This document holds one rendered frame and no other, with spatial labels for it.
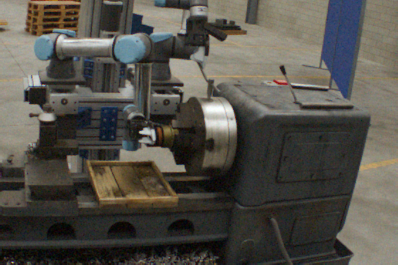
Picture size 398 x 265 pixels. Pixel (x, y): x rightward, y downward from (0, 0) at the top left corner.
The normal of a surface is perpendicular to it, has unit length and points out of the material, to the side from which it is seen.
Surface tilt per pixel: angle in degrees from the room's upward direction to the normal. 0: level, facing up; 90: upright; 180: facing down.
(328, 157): 90
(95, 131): 90
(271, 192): 89
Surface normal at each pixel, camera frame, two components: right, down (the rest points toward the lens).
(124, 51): -0.11, 0.25
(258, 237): 0.33, 0.30
